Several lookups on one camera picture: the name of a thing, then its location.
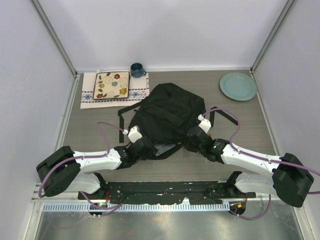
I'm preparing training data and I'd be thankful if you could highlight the black fabric backpack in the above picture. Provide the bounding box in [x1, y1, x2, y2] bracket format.
[118, 83, 238, 160]

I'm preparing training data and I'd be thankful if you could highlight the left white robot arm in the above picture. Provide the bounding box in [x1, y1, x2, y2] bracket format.
[36, 138, 157, 200]

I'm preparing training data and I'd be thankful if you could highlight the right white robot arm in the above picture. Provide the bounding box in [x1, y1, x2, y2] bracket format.
[187, 126, 314, 208]

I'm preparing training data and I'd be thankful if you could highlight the white patterned placemat cloth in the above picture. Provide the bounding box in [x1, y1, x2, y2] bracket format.
[80, 72, 150, 110]

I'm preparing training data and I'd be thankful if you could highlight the round teal plate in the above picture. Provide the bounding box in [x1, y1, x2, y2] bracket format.
[219, 72, 258, 102]

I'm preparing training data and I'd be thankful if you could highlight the square floral ceramic plate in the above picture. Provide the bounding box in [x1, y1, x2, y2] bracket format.
[93, 71, 131, 101]

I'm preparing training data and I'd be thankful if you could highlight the blue ceramic mug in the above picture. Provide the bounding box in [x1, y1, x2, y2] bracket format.
[130, 63, 147, 78]

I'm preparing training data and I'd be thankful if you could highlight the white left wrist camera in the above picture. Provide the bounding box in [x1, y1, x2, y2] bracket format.
[122, 125, 143, 144]

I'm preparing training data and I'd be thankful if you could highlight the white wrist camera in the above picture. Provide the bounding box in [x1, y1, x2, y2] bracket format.
[122, 125, 143, 144]
[197, 114, 212, 134]

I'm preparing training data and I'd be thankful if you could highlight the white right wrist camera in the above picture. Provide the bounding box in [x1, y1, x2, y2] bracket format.
[197, 114, 212, 134]

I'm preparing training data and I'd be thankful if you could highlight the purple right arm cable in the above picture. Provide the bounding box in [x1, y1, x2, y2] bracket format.
[201, 107, 320, 220]

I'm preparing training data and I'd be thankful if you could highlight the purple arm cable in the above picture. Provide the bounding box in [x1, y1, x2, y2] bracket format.
[38, 121, 128, 217]
[201, 107, 320, 220]

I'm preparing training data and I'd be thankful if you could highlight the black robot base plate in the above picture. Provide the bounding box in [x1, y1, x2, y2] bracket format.
[87, 181, 256, 205]

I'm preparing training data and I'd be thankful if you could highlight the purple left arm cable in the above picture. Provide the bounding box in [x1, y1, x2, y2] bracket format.
[38, 121, 128, 217]

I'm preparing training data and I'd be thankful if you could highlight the white slotted cable duct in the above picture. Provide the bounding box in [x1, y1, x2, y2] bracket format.
[42, 201, 230, 213]

